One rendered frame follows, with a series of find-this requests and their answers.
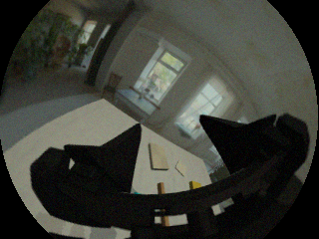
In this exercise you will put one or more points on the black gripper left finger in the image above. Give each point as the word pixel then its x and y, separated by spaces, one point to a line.
pixel 116 158

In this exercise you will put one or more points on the yellow block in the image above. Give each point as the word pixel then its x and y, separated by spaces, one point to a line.
pixel 193 184

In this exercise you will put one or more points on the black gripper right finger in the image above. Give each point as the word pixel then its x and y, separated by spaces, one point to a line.
pixel 234 140

